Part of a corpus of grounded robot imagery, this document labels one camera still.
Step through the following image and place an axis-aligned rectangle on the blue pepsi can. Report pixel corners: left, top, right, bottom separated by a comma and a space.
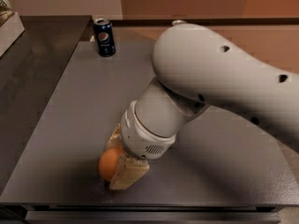
93, 18, 116, 57

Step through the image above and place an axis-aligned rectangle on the orange fruit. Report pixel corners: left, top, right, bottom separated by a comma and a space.
98, 147, 124, 182

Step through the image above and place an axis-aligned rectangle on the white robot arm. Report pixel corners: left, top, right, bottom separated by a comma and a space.
106, 23, 299, 190

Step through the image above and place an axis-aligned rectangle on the red coca-cola can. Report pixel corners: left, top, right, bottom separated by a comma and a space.
172, 20, 187, 26

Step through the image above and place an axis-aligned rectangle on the dark side table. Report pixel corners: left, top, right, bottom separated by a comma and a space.
0, 15, 91, 193

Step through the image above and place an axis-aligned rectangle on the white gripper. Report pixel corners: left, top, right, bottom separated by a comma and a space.
106, 101, 176, 190

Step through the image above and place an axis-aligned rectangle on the white box on side table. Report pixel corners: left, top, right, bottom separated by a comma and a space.
0, 0, 25, 57

